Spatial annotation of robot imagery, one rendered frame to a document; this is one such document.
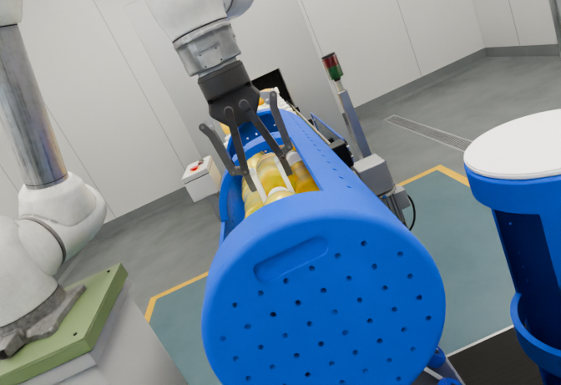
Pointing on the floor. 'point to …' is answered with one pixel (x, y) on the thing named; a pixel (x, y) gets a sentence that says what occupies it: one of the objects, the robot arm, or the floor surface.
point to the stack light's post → (354, 124)
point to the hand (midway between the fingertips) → (272, 184)
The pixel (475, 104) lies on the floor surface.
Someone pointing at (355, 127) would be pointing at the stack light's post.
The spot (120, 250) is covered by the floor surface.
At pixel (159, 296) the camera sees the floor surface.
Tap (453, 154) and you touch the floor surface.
